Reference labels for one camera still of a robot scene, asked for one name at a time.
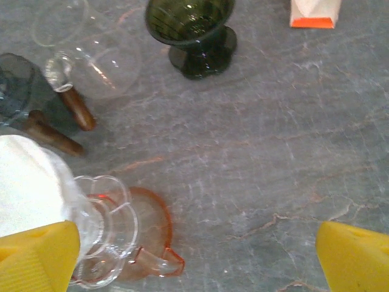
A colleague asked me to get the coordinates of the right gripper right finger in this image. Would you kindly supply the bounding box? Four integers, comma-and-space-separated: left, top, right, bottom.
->
315, 220, 389, 292

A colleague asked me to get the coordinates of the white orange coffee bag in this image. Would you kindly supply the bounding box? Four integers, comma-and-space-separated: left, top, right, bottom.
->
288, 0, 343, 30

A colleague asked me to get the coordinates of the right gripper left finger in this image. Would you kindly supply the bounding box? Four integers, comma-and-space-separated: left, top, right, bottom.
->
0, 220, 81, 292

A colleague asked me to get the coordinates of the clear glass beaker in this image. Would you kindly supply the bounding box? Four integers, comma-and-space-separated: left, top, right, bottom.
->
0, 53, 34, 122

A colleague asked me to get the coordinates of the clear plastic dripper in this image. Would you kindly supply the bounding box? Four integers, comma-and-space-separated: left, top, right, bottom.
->
0, 133, 141, 290

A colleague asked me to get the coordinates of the dark green glass jar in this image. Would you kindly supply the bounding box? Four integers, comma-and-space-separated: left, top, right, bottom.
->
144, 0, 238, 81

